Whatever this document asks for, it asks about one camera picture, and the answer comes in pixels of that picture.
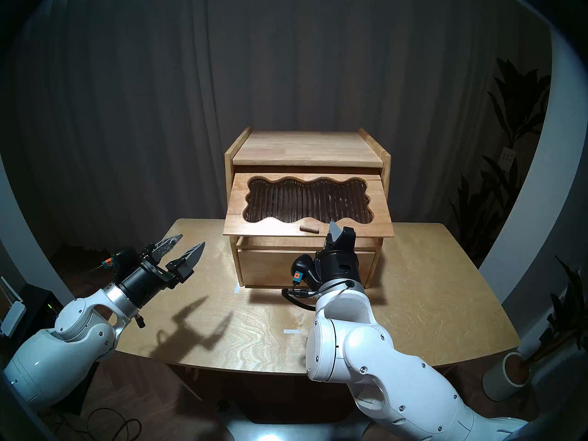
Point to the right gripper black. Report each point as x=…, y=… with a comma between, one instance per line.
x=337, y=265

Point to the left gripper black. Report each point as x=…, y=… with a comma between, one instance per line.
x=142, y=281

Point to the wooden door peg knob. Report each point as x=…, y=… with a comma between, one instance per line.
x=308, y=228

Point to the wooden door with ribbed glass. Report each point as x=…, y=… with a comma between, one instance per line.
x=239, y=215

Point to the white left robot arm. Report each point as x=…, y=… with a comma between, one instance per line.
x=59, y=348

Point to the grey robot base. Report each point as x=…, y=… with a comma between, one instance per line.
x=285, y=428

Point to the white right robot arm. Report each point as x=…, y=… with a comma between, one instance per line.
x=376, y=366

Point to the wooden cabinet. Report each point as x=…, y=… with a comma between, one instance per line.
x=308, y=148

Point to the black computer tower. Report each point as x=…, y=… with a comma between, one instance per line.
x=39, y=302

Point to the grey pleated curtain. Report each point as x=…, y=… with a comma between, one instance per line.
x=138, y=100

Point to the white router box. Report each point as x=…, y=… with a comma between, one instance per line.
x=13, y=318

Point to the white plant label tag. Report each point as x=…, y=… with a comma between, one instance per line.
x=507, y=156

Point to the white round plant pot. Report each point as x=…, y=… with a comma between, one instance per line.
x=498, y=380

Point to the tall dark leafy plant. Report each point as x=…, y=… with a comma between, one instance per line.
x=519, y=100

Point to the leafy plant in white pot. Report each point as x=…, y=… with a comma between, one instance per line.
x=567, y=316

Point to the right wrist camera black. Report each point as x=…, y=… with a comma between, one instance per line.
x=303, y=265

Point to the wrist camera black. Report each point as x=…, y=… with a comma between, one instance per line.
x=303, y=265
x=121, y=261

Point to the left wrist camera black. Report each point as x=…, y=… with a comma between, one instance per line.
x=121, y=261

